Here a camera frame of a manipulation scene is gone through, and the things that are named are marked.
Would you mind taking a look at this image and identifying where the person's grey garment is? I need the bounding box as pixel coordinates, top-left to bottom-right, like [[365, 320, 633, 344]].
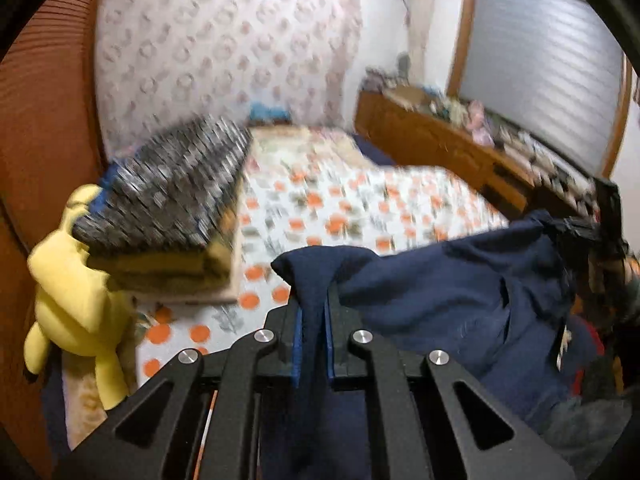
[[542, 395, 633, 480]]

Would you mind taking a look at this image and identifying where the orange fruit print bed sheet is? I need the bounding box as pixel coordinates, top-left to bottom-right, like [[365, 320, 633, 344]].
[[135, 160, 511, 391]]

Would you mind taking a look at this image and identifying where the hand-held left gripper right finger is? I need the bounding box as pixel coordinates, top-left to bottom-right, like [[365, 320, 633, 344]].
[[324, 285, 576, 480]]

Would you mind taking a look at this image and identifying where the navy blanket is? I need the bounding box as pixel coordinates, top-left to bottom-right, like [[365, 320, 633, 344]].
[[352, 132, 396, 166]]

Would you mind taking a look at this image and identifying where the open cardboard box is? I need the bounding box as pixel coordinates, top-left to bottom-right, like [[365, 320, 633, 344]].
[[385, 85, 426, 107]]

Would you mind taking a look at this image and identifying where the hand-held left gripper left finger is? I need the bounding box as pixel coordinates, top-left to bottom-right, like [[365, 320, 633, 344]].
[[55, 296, 306, 480]]

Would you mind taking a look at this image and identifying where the beige tied curtain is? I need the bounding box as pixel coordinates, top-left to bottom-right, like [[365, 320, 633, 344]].
[[407, 0, 436, 76]]

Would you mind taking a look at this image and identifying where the wooden cabinet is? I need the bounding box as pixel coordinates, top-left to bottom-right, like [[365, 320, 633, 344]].
[[355, 90, 601, 221]]

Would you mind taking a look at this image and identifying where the stack of folded fabrics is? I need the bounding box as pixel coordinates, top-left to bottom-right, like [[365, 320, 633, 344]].
[[365, 67, 396, 93]]

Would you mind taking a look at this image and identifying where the yellow patterned folded cloth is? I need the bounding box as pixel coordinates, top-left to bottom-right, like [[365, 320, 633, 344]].
[[87, 205, 238, 291]]

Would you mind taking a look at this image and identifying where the floral blanket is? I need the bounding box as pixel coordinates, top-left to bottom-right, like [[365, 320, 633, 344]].
[[247, 125, 371, 171]]

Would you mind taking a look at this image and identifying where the beige folded cloth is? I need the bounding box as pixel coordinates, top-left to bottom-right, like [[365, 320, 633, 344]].
[[135, 230, 246, 306]]

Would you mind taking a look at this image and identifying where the grey window blind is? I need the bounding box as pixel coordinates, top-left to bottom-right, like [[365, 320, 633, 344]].
[[457, 0, 628, 176]]

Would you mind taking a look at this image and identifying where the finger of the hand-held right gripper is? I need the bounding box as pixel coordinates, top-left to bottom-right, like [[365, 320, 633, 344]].
[[542, 212, 601, 246]]

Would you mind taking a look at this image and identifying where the wooden louvered wardrobe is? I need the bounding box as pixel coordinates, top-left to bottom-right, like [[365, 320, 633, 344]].
[[0, 0, 108, 476]]

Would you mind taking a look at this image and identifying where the navy printed t-shirt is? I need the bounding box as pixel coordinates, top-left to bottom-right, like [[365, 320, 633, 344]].
[[270, 210, 606, 480]]

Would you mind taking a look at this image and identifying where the ring print sheer curtain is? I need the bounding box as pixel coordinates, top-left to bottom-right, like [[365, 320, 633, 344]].
[[95, 0, 363, 161]]

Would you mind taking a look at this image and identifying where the dark ring patterned folded cloth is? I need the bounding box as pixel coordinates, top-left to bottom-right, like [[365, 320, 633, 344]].
[[72, 115, 253, 256]]

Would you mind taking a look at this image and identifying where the yellow plush toy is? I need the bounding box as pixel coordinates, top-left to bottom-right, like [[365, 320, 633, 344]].
[[25, 184, 141, 408]]

